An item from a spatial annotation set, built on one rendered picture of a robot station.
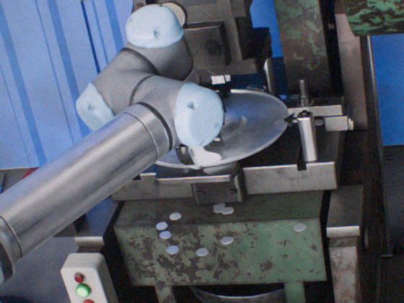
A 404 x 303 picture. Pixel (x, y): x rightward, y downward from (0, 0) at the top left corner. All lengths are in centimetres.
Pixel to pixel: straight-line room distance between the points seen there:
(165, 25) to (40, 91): 202
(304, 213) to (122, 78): 53
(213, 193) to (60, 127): 167
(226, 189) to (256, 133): 12
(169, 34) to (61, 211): 34
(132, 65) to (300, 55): 72
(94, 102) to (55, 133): 209
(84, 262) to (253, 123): 41
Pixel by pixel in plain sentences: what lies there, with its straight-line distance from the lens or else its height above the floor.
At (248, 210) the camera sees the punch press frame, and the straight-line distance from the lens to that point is 161.
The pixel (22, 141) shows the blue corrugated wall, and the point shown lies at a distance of 334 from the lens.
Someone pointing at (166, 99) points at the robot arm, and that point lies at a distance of 109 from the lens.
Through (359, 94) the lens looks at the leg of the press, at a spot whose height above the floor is 67.
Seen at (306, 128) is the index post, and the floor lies 77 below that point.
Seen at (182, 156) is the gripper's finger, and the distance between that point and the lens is 140.
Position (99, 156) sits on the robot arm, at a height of 104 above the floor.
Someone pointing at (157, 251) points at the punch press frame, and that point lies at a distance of 166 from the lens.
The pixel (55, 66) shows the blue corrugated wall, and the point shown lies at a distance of 310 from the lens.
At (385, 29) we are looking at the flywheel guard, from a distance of 140.
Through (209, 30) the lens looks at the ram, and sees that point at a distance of 155.
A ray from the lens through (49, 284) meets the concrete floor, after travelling 271.
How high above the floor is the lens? 150
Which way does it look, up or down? 28 degrees down
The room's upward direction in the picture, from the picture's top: 12 degrees counter-clockwise
